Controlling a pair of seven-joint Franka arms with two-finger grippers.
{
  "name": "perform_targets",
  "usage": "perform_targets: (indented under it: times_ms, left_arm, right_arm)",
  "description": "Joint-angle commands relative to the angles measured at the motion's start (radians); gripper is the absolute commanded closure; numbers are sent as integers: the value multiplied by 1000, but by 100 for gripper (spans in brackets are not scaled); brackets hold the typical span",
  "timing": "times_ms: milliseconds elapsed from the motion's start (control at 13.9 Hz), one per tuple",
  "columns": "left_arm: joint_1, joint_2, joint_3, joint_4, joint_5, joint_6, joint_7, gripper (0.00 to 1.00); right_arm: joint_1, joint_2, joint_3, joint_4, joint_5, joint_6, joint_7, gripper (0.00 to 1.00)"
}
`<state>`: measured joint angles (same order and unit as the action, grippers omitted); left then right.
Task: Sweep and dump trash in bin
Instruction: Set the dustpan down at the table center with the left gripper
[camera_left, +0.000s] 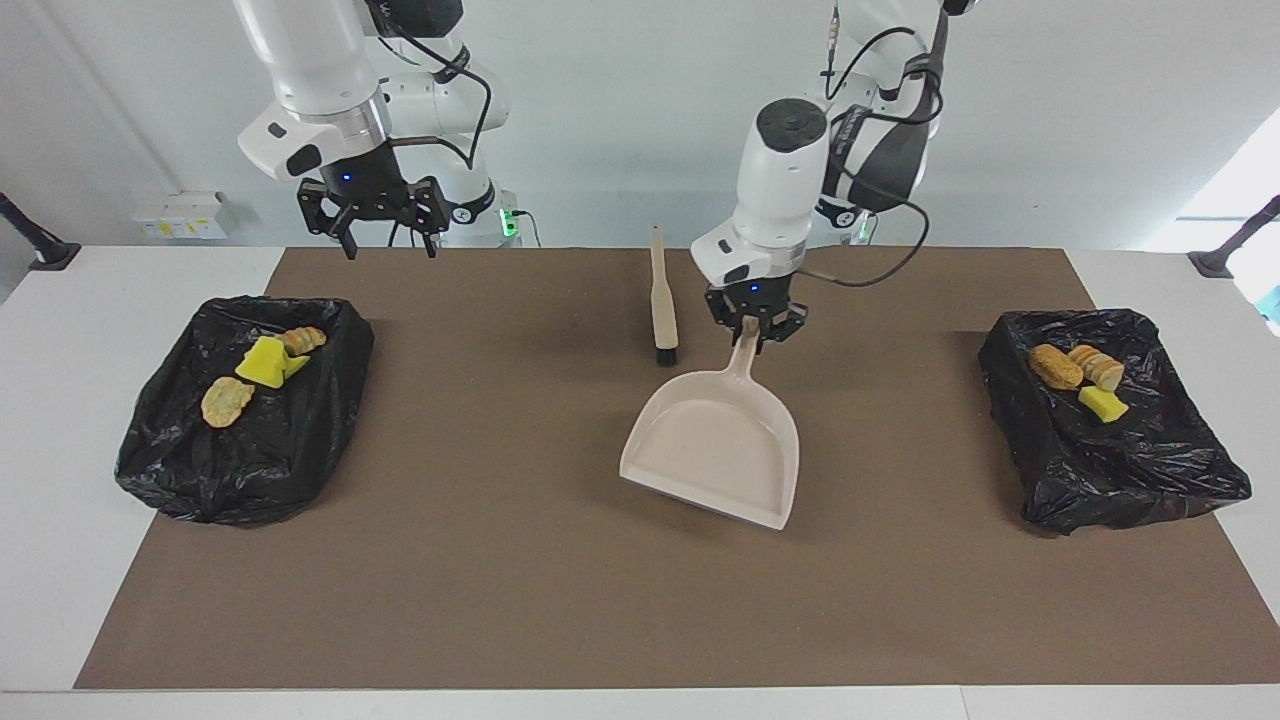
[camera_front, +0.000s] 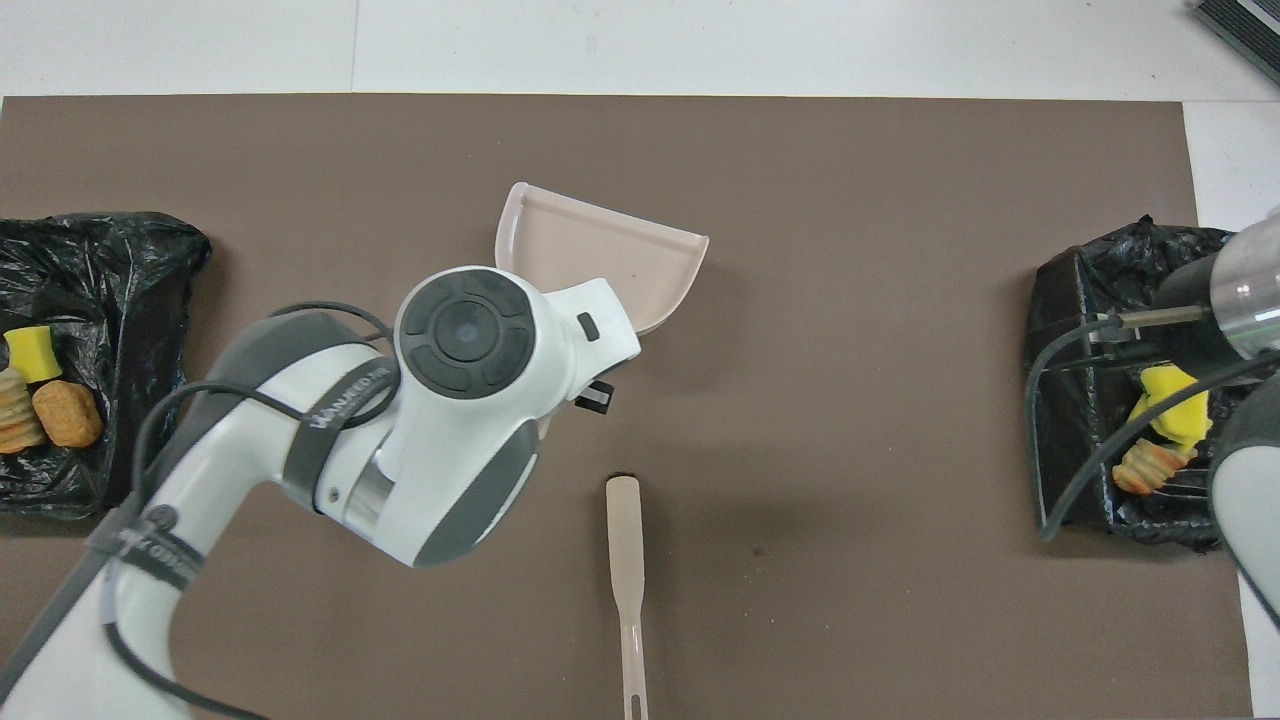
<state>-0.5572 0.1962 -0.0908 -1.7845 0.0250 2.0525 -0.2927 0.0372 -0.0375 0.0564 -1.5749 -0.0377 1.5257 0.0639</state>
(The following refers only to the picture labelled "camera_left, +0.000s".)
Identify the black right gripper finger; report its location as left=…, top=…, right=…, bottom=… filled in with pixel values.
left=395, top=178, right=451, bottom=259
left=297, top=180, right=361, bottom=261

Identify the beige hand brush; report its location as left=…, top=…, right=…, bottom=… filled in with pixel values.
left=650, top=224, right=680, bottom=367

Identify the beige plastic dustpan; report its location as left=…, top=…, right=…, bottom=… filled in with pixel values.
left=619, top=318, right=800, bottom=532

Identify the large yellow sponge piece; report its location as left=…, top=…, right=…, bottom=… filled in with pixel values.
left=235, top=336, right=296, bottom=389

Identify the beige toy cookie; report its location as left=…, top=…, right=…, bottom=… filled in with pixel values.
left=201, top=376, right=256, bottom=429

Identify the brown toy bread roll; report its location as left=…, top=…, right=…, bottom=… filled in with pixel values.
left=1030, top=344, right=1085, bottom=391

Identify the orange striped toy croissant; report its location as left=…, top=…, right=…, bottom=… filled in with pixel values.
left=1068, top=344, right=1126, bottom=393

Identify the green yellow sponge piece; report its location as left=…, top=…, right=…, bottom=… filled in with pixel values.
left=1078, top=387, right=1130, bottom=424

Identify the black bag lined bin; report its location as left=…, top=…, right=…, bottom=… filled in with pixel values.
left=978, top=308, right=1253, bottom=536
left=115, top=295, right=376, bottom=526

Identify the brown table mat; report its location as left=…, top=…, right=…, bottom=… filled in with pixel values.
left=74, top=247, right=1280, bottom=690

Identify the dark right arm cable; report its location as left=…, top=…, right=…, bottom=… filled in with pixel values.
left=365, top=0, right=493, bottom=171

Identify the dark arm cable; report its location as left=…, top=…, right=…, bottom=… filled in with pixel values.
left=800, top=0, right=951, bottom=289
left=365, top=0, right=493, bottom=171

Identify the dark left arm cable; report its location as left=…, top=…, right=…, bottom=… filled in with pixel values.
left=800, top=0, right=951, bottom=289

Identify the white wall socket box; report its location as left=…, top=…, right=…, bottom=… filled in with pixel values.
left=133, top=191, right=229, bottom=241

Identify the black camera stand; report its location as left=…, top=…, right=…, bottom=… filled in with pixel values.
left=0, top=192, right=81, bottom=272
left=1188, top=195, right=1280, bottom=279

